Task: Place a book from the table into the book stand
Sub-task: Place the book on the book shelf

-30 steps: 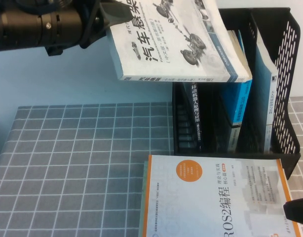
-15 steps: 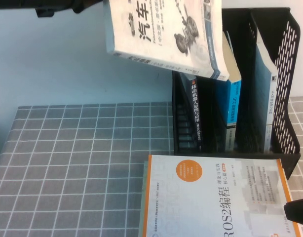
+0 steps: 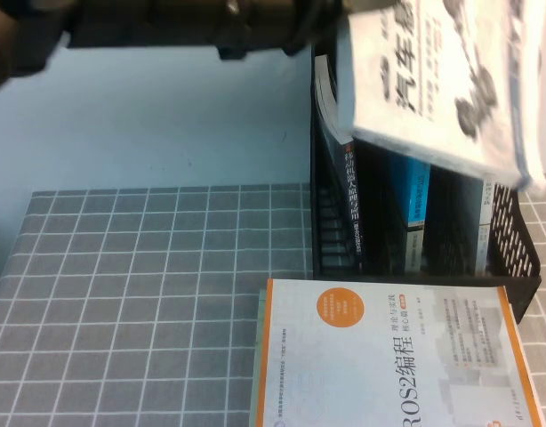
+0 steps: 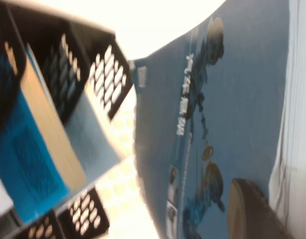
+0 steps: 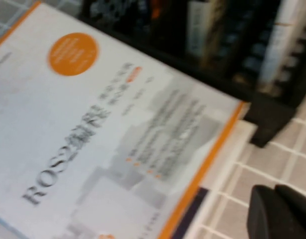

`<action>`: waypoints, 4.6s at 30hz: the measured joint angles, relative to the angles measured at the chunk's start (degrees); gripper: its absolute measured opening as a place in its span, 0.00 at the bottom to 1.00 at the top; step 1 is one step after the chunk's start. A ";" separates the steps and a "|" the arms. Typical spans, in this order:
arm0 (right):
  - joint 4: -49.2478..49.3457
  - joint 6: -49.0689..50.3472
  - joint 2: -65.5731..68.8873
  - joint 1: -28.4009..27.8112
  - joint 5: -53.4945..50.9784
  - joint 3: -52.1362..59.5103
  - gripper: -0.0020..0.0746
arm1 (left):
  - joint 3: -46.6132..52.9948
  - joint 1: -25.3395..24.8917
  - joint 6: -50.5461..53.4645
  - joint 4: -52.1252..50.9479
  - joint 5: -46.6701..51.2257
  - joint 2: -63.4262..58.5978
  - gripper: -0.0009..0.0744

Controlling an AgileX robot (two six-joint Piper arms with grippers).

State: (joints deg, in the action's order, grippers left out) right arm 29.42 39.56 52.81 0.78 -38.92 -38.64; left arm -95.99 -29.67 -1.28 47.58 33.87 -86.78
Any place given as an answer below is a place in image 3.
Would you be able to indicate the black perforated book stand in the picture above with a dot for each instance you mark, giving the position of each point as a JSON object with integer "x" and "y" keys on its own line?
{"x": 379, "y": 213}

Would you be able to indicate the black spine robotics book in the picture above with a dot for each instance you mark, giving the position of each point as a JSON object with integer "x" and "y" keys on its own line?
{"x": 352, "y": 195}

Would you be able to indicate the white car suspension book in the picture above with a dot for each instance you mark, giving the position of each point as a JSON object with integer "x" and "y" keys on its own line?
{"x": 433, "y": 80}

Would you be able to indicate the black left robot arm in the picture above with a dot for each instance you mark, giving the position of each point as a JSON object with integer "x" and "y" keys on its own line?
{"x": 122, "y": 22}

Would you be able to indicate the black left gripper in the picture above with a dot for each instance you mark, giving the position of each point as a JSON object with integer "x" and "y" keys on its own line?
{"x": 264, "y": 26}

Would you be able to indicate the grey checked tablecloth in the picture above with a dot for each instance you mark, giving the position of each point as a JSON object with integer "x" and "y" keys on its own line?
{"x": 122, "y": 276}

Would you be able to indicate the white orange-edged ROS2 book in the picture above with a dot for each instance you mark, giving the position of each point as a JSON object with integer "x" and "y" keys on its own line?
{"x": 388, "y": 356}

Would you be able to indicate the bright blue book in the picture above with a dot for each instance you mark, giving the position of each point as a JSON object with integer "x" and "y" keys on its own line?
{"x": 411, "y": 191}

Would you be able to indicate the grey-blue book white spine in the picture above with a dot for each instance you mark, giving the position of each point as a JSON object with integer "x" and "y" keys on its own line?
{"x": 487, "y": 209}

